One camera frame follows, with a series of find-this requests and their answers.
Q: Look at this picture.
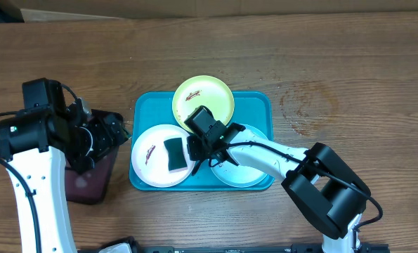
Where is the green pink sponge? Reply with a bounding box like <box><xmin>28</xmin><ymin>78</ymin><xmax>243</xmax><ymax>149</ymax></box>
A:
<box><xmin>164</xmin><ymin>137</ymin><xmax>187</xmax><ymax>172</ymax></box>

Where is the white plate with stain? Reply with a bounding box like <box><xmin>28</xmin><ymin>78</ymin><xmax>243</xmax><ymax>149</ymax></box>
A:
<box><xmin>131</xmin><ymin>124</ymin><xmax>195</xmax><ymax>188</ymax></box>

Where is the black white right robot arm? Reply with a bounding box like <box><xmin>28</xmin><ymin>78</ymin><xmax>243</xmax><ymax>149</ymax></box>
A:
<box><xmin>185</xmin><ymin>106</ymin><xmax>371</xmax><ymax>252</ymax></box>

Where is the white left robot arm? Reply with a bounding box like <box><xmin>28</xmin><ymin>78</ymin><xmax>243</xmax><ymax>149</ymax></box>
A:
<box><xmin>0</xmin><ymin>78</ymin><xmax>130</xmax><ymax>252</ymax></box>

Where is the black water tray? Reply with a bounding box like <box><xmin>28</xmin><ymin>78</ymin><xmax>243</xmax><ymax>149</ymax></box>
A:
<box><xmin>65</xmin><ymin>147</ymin><xmax>119</xmax><ymax>205</ymax></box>

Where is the blue plastic tray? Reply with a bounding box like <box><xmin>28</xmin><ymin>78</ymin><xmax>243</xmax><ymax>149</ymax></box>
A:
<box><xmin>129</xmin><ymin>91</ymin><xmax>273</xmax><ymax>191</ymax></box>

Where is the light blue plate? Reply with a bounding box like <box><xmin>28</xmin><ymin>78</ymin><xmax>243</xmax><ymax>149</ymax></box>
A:
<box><xmin>208</xmin><ymin>123</ymin><xmax>275</xmax><ymax>188</ymax></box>

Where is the yellow plate with stain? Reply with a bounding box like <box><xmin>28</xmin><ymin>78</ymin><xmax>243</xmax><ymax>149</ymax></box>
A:
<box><xmin>172</xmin><ymin>75</ymin><xmax>235</xmax><ymax>133</ymax></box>

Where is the brown cardboard back wall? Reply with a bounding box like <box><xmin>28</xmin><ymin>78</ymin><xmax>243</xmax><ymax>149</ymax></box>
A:
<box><xmin>0</xmin><ymin>0</ymin><xmax>418</xmax><ymax>22</ymax></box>

